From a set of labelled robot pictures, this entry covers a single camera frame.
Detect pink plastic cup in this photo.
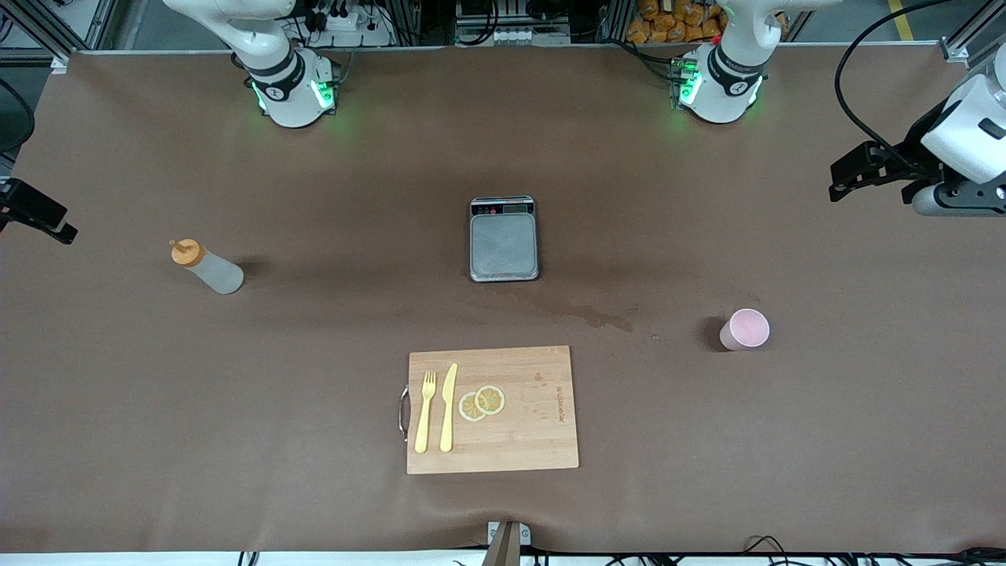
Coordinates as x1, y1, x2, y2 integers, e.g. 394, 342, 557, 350
719, 308, 770, 351

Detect translucent squeeze bottle orange cap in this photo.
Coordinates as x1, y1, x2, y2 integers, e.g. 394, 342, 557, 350
169, 239, 244, 296

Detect orange snack packets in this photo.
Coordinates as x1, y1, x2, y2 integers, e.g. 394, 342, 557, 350
626, 0, 728, 44

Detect brown table cover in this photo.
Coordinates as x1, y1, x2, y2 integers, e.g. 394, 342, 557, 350
0, 45, 1006, 555

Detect grey digital kitchen scale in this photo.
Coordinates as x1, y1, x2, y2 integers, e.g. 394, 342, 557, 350
469, 197, 541, 283

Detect white power strip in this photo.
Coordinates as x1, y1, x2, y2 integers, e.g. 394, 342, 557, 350
303, 0, 394, 48

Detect wooden cutting board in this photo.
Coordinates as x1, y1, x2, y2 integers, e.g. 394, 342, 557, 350
398, 345, 580, 476

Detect yellow plastic fork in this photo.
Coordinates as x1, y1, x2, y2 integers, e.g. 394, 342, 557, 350
414, 370, 437, 454

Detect yellow plastic knife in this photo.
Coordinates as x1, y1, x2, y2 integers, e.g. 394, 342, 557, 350
439, 362, 458, 454

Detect aluminium frame profile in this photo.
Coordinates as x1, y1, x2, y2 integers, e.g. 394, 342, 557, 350
939, 0, 1006, 64
0, 0, 119, 73

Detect black floor cable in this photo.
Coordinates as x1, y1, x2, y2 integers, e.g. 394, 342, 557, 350
743, 535, 1006, 566

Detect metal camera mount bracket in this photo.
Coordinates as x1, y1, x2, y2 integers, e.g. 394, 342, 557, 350
486, 520, 532, 566

